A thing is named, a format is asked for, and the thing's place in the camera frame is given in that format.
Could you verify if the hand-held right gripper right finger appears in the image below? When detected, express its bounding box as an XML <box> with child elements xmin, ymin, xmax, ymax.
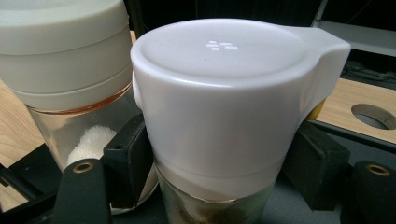
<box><xmin>281</xmin><ymin>120</ymin><xmax>396</xmax><ymax>224</ymax></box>

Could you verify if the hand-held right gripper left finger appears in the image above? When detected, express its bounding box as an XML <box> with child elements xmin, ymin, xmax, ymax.
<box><xmin>50</xmin><ymin>114</ymin><xmax>156</xmax><ymax>224</ymax></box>

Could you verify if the black metal shelf rack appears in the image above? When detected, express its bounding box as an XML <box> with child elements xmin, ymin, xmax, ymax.
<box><xmin>110</xmin><ymin>0</ymin><xmax>396</xmax><ymax>224</ymax></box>

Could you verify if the white-lidded jar with brown powder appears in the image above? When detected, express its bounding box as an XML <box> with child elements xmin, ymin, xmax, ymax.
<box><xmin>130</xmin><ymin>18</ymin><xmax>352</xmax><ymax>224</ymax></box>

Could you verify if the glass jar with grey lid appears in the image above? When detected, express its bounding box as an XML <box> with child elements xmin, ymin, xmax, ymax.
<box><xmin>0</xmin><ymin>0</ymin><xmax>160</xmax><ymax>216</ymax></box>

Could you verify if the grey metal stand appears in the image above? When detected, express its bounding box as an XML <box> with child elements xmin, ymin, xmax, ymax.
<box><xmin>311</xmin><ymin>0</ymin><xmax>396</xmax><ymax>58</ymax></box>

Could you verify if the tangle of floor cables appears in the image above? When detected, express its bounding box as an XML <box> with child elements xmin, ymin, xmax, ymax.
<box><xmin>340</xmin><ymin>59</ymin><xmax>396</xmax><ymax>84</ymax></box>

